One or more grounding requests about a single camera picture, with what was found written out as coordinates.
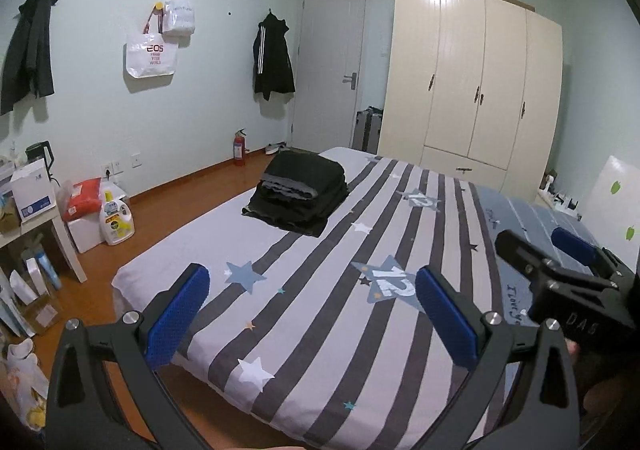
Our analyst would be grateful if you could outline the white printed plastic bag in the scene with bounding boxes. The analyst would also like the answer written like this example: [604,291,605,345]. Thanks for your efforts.
[0,360,51,431]

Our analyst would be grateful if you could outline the red fire extinguisher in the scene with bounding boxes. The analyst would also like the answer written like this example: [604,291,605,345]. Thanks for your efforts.
[231,127,248,167]

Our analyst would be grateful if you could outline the black kettle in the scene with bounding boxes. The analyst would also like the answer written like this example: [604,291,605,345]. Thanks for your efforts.
[24,140,56,176]

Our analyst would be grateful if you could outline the red soft package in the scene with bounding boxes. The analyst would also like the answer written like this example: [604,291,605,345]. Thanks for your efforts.
[62,177,103,222]

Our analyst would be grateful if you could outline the stack of folded black clothes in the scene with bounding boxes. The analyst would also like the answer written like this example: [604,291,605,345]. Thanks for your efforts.
[241,175,351,238]

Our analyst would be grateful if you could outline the bed with striped star sheet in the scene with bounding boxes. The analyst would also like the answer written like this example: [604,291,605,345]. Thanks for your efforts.
[111,146,621,450]

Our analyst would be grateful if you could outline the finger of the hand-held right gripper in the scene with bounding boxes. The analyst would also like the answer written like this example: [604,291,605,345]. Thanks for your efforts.
[551,226,637,279]
[495,229,619,292]

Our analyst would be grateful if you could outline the cream wardrobe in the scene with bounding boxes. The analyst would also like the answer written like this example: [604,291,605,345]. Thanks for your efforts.
[376,0,565,203]

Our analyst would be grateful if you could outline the white yellow detergent bottle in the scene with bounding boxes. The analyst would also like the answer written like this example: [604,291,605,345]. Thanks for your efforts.
[98,190,136,247]

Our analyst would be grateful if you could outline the white side table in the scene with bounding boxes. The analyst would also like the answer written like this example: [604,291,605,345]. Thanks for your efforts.
[0,210,88,283]

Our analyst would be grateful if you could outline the dark hooded jacket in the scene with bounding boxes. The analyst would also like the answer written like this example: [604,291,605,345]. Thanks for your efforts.
[0,0,61,116]

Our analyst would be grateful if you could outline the white headboard with apple stickers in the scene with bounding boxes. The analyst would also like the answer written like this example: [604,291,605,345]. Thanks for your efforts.
[582,155,640,271]

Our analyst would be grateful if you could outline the white blue cardboard box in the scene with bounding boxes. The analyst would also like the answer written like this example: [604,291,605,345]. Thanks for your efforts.
[10,161,58,222]

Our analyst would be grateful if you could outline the black white-striped jacket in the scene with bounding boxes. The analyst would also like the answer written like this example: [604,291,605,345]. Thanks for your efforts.
[252,10,297,101]

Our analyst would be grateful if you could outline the dark grey suitcase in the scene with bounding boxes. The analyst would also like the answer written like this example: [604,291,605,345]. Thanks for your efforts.
[352,106,385,154]

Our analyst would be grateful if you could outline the white nightstand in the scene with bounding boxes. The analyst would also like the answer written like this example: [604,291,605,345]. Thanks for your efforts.
[536,187,583,218]

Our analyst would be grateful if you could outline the white foam box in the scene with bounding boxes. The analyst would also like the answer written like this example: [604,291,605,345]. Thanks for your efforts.
[66,215,108,254]

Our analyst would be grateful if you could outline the white tote bag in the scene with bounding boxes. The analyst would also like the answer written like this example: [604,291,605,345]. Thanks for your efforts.
[124,5,179,80]

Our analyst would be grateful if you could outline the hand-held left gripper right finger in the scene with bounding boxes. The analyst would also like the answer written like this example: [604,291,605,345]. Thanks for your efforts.
[414,264,581,450]

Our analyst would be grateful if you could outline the white door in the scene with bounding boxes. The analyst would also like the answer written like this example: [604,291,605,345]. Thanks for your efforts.
[289,0,373,151]

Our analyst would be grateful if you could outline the person's right hand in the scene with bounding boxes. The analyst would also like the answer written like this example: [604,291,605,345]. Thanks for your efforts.
[564,337,627,416]

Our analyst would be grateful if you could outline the blue white bottle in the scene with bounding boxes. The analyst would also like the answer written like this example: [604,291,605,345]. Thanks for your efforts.
[35,250,63,291]

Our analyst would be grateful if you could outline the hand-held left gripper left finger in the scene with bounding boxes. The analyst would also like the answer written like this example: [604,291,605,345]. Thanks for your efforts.
[45,263,213,450]

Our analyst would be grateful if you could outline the small open cardboard box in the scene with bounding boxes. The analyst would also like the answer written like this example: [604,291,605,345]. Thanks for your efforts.
[22,295,63,336]

